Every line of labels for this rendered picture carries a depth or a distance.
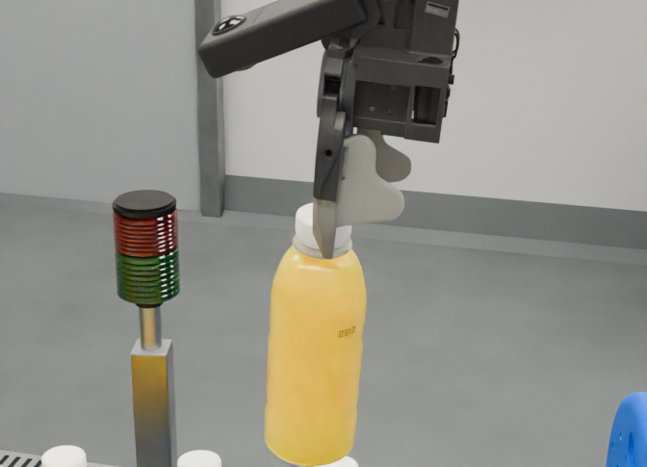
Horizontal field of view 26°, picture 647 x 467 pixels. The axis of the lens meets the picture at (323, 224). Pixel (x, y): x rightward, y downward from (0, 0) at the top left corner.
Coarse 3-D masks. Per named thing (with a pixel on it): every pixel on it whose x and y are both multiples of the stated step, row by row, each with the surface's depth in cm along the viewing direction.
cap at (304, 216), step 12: (312, 204) 98; (300, 216) 96; (312, 216) 96; (300, 228) 96; (336, 228) 95; (348, 228) 96; (300, 240) 96; (312, 240) 95; (336, 240) 96; (348, 240) 97
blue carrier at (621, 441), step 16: (624, 400) 110; (640, 400) 105; (624, 416) 110; (640, 416) 103; (624, 432) 109; (640, 432) 102; (608, 448) 118; (624, 448) 109; (640, 448) 102; (608, 464) 117; (624, 464) 109; (640, 464) 101
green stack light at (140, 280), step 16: (128, 256) 137; (160, 256) 137; (176, 256) 139; (128, 272) 138; (144, 272) 137; (160, 272) 138; (176, 272) 140; (128, 288) 138; (144, 288) 138; (160, 288) 138; (176, 288) 140
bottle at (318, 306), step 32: (288, 256) 97; (320, 256) 96; (352, 256) 98; (288, 288) 97; (320, 288) 96; (352, 288) 97; (288, 320) 97; (320, 320) 96; (352, 320) 98; (288, 352) 98; (320, 352) 98; (352, 352) 99; (288, 384) 99; (320, 384) 99; (352, 384) 101; (288, 416) 101; (320, 416) 100; (352, 416) 102; (288, 448) 102; (320, 448) 101
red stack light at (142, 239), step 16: (176, 208) 139; (128, 224) 136; (144, 224) 135; (160, 224) 136; (176, 224) 138; (128, 240) 136; (144, 240) 136; (160, 240) 136; (176, 240) 139; (144, 256) 137
